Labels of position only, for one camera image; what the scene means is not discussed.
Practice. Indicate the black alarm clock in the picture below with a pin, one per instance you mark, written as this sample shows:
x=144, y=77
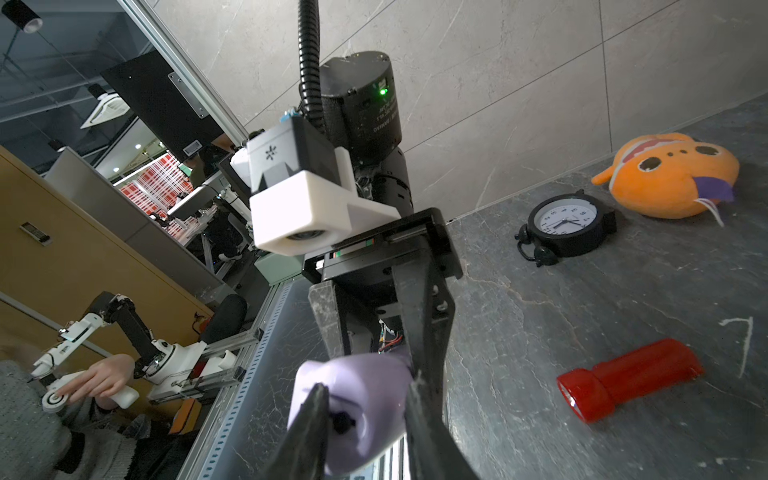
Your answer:
x=564, y=226

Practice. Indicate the purple flashlight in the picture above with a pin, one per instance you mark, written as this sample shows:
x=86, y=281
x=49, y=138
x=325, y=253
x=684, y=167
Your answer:
x=369, y=388

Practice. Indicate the operator hand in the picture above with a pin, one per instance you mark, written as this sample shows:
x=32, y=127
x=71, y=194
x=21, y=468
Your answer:
x=101, y=381

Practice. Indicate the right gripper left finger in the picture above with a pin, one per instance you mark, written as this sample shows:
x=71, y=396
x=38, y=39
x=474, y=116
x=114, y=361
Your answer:
x=302, y=453

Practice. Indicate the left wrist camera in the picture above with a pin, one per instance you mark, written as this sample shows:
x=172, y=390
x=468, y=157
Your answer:
x=302, y=195

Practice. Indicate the red flashlight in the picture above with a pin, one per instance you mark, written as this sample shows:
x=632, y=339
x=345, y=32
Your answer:
x=593, y=394

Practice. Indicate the orange plush toy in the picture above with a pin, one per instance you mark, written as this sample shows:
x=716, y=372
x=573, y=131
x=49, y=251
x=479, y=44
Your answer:
x=671, y=176

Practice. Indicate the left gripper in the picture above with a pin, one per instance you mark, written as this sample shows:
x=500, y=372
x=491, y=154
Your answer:
x=396, y=273

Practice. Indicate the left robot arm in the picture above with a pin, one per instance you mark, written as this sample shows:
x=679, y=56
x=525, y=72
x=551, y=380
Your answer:
x=352, y=101

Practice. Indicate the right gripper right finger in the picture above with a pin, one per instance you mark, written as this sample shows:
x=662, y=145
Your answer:
x=432, y=452

